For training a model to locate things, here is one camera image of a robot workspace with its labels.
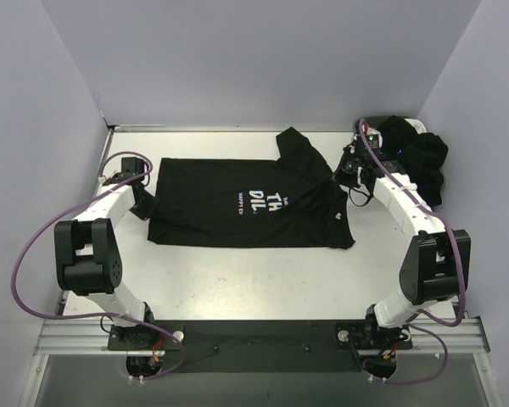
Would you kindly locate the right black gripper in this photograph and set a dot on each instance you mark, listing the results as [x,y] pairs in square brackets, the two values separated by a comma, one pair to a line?
[344,176]

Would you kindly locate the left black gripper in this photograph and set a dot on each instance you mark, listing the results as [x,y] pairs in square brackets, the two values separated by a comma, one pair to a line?
[142,205]

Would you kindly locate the dark grey plastic basket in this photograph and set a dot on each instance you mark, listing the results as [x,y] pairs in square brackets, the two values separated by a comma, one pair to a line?
[367,123]

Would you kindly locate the black t shirt pile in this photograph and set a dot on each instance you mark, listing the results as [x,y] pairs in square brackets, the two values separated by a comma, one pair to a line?
[422,156]

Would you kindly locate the black printed t shirt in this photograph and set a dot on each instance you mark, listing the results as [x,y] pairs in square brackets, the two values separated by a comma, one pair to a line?
[290,202]

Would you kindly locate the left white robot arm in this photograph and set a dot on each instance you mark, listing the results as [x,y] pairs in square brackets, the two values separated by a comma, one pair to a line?
[87,255]

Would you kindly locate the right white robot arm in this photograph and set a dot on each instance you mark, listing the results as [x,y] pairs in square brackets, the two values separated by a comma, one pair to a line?
[433,275]

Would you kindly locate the white t shirt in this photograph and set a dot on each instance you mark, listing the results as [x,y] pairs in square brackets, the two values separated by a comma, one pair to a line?
[417,125]

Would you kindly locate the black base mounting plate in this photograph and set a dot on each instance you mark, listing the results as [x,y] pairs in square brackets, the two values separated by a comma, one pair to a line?
[290,346]

